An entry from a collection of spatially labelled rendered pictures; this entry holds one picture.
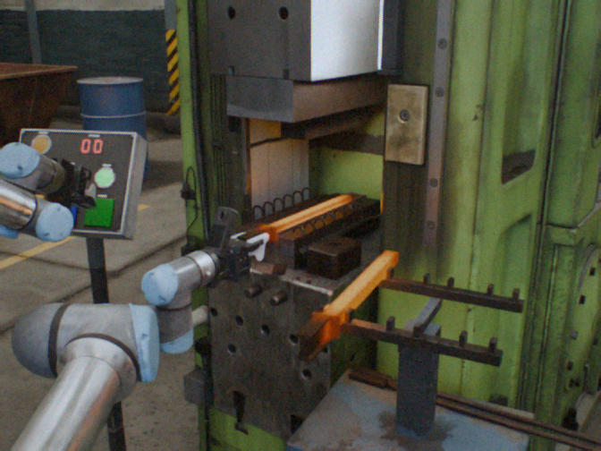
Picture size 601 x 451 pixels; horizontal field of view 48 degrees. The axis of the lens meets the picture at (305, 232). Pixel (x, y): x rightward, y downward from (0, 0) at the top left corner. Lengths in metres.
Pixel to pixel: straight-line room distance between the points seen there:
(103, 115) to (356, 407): 5.09
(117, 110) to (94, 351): 5.26
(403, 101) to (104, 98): 4.85
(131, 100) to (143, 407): 3.85
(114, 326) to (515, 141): 1.17
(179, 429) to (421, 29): 1.77
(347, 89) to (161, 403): 1.62
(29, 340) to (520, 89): 1.29
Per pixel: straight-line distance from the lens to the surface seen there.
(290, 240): 1.60
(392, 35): 1.49
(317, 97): 1.60
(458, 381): 1.69
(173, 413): 2.77
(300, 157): 2.02
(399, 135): 1.52
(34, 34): 10.45
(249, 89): 1.59
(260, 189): 1.89
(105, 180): 1.85
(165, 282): 1.36
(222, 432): 1.95
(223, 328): 1.77
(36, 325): 1.08
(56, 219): 1.38
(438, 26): 1.49
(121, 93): 6.18
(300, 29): 1.49
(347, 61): 1.60
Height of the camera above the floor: 1.52
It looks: 19 degrees down
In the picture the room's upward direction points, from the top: straight up
